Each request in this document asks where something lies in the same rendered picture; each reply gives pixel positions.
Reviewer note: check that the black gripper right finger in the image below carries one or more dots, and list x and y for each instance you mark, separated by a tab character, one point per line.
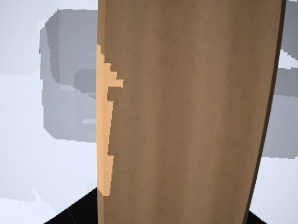
252	219

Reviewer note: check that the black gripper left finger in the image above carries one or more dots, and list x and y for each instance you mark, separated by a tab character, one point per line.
83	211

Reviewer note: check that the brown wooden board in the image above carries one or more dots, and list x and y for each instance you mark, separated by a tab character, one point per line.
184	91

